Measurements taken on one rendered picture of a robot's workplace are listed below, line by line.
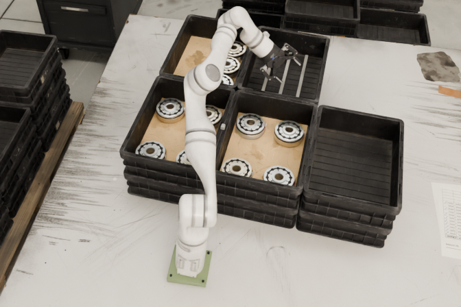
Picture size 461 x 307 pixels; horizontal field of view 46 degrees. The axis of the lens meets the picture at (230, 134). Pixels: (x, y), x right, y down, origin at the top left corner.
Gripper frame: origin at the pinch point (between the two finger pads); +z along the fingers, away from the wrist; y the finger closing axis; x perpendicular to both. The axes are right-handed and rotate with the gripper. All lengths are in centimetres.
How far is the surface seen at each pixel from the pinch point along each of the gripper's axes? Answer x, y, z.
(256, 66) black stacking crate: 19.4, -9.1, -1.8
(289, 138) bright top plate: -23.4, -15.0, 5.3
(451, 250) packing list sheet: -62, -1, 56
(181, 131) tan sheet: -9.9, -41.1, -19.7
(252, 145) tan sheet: -20.8, -26.0, -1.6
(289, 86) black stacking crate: 5.5, -4.7, 7.7
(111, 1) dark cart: 131, -51, -37
